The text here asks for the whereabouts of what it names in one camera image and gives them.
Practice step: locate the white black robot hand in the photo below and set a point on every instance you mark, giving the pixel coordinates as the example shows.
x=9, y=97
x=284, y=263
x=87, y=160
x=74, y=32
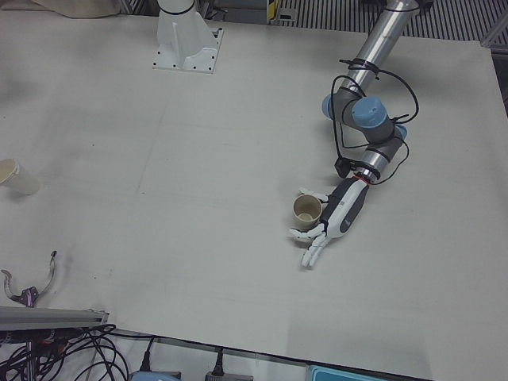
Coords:
x=345, y=206

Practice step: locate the beige paper cup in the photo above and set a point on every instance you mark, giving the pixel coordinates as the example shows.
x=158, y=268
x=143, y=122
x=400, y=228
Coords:
x=307, y=206

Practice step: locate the white paper cup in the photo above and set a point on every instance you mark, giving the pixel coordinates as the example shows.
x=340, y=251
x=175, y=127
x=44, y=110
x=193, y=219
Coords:
x=24, y=182

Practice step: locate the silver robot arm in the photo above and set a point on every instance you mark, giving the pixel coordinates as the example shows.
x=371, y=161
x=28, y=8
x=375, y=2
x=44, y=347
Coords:
x=381, y=43

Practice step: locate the light blue plastic bin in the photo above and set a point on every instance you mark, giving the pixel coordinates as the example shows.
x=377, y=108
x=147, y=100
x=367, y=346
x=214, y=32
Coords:
x=357, y=374

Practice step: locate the grey metal box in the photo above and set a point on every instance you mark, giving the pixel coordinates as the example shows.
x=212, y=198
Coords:
x=228, y=377

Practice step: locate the striped metal grating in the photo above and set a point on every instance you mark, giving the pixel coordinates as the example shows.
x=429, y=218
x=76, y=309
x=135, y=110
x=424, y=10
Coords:
x=456, y=20

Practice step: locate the blue-grey teach pendant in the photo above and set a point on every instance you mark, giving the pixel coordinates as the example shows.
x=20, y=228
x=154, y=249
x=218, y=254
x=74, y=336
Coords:
x=155, y=375

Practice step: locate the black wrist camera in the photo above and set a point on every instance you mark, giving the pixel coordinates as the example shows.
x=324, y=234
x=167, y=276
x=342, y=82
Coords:
x=343, y=166

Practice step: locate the white pedestal mount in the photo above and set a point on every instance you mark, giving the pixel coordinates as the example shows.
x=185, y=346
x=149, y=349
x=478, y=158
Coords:
x=182, y=43

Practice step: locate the aluminium extrusion rail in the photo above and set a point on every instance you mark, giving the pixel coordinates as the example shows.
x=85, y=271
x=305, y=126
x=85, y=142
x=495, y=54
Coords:
x=47, y=316

